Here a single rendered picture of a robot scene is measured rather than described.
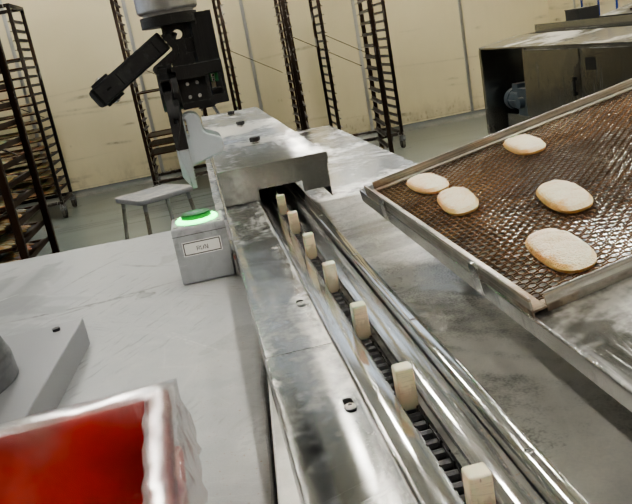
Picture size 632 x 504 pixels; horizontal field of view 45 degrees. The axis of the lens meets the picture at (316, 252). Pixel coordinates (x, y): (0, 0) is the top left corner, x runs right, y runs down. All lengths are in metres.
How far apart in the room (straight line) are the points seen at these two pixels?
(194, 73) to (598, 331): 0.61
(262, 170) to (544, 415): 0.77
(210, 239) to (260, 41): 6.85
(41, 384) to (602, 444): 0.46
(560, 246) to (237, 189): 0.70
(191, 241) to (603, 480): 0.63
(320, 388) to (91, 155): 7.37
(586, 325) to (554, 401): 0.08
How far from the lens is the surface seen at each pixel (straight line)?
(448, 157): 1.03
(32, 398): 0.69
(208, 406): 0.65
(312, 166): 1.23
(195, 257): 0.98
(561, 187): 0.76
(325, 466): 0.45
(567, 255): 0.60
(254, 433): 0.59
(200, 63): 0.95
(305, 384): 0.55
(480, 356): 0.65
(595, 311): 0.54
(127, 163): 7.84
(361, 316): 0.66
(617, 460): 0.51
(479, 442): 0.47
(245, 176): 1.22
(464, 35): 8.26
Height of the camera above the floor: 1.10
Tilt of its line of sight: 16 degrees down
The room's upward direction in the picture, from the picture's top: 10 degrees counter-clockwise
